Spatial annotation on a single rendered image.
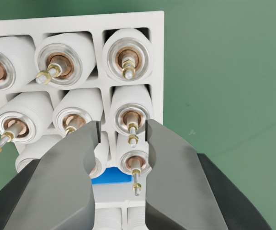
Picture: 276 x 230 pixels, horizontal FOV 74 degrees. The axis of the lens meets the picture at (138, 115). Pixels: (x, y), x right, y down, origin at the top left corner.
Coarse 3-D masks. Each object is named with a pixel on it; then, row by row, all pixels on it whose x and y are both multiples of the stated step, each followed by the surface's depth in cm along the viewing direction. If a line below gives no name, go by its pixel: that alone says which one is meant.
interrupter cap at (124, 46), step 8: (120, 40) 31; (128, 40) 31; (136, 40) 31; (112, 48) 31; (120, 48) 31; (128, 48) 32; (136, 48) 31; (144, 48) 31; (112, 56) 32; (120, 56) 32; (136, 56) 32; (144, 56) 32; (112, 64) 33; (120, 64) 33; (136, 64) 33; (144, 64) 33; (112, 72) 33; (120, 72) 33; (136, 72) 33; (144, 72) 33; (128, 80) 34
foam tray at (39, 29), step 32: (0, 32) 36; (32, 32) 36; (64, 32) 46; (96, 32) 37; (160, 32) 37; (96, 64) 50; (160, 64) 40; (0, 96) 42; (64, 96) 47; (160, 96) 44
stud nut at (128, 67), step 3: (126, 66) 25; (129, 66) 25; (123, 69) 25; (126, 69) 25; (129, 69) 25; (132, 69) 25; (123, 72) 25; (132, 72) 25; (123, 75) 25; (126, 78) 25
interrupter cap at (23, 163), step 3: (24, 159) 41; (27, 159) 41; (30, 159) 41; (21, 162) 42; (24, 162) 42; (27, 162) 42; (18, 165) 42; (21, 165) 42; (24, 165) 42; (18, 168) 42; (21, 168) 43; (18, 171) 43
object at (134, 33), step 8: (120, 32) 31; (128, 32) 31; (136, 32) 31; (112, 40) 31; (144, 40) 31; (104, 48) 32; (152, 48) 32; (104, 56) 32; (152, 56) 33; (104, 64) 33; (152, 64) 33; (120, 80) 34; (136, 80) 34
